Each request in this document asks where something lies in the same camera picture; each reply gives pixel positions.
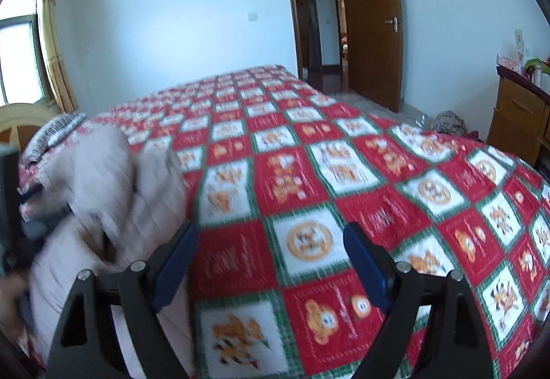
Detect beige quilted down jacket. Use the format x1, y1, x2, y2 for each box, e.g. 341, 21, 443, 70
29, 126, 187, 360

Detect clothes pile on floor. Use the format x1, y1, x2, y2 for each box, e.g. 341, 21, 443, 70
429, 110, 479, 141

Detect person's hand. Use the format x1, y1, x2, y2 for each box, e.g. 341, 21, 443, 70
0, 271, 29, 343

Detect striped grey pillow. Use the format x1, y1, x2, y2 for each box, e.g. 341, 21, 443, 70
21, 112, 88, 168

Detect cream wooden headboard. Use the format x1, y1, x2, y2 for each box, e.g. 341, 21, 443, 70
0, 103, 58, 151

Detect yellow curtain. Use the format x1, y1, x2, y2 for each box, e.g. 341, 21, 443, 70
36, 0, 78, 113

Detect red patchwork bear bedspread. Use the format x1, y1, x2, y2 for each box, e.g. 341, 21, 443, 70
16, 63, 550, 379

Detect wooden dresser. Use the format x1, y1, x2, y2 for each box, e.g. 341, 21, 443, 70
487, 65, 549, 167

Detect items on dresser top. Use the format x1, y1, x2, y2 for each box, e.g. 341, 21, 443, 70
496, 29, 549, 93

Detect brown wooden door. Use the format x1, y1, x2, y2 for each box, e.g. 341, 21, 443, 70
345, 0, 403, 113

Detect window with frame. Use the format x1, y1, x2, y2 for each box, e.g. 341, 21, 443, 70
1, 0, 53, 105

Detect silver door handle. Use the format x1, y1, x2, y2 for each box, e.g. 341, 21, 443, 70
385, 17, 399, 34

